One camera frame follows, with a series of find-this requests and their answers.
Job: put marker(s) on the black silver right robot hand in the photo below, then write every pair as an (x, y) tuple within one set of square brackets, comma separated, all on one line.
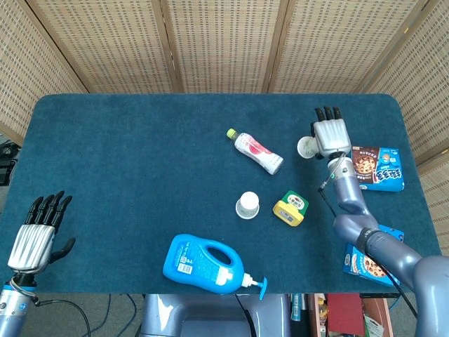
[(331, 135)]

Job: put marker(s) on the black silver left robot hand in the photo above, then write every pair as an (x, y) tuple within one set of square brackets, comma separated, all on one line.
[(33, 245)]

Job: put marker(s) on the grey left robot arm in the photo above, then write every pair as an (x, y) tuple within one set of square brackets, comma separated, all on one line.
[(12, 312)]

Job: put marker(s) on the blue chocolate cookie box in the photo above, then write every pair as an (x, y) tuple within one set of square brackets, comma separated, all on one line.
[(380, 170)]

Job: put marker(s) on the pink white drink bottle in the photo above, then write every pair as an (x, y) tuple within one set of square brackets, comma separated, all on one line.
[(256, 151)]

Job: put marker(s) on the yellow green lidded tub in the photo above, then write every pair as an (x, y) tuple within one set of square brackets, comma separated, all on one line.
[(289, 209)]

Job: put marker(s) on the black floor equipment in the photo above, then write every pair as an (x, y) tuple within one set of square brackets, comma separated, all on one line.
[(6, 165)]

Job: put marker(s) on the dark blue felt table mat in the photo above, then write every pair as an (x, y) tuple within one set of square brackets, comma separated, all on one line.
[(140, 175)]

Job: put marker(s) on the blue detergent pump bottle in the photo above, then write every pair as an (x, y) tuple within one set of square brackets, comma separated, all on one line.
[(186, 259)]

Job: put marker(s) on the red book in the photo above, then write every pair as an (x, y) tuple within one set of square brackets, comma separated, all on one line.
[(343, 312)]

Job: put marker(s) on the brown cardboard storage box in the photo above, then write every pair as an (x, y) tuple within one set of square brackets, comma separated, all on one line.
[(373, 310)]

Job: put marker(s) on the grey robot torso base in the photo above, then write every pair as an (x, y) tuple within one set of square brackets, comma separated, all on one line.
[(210, 316)]

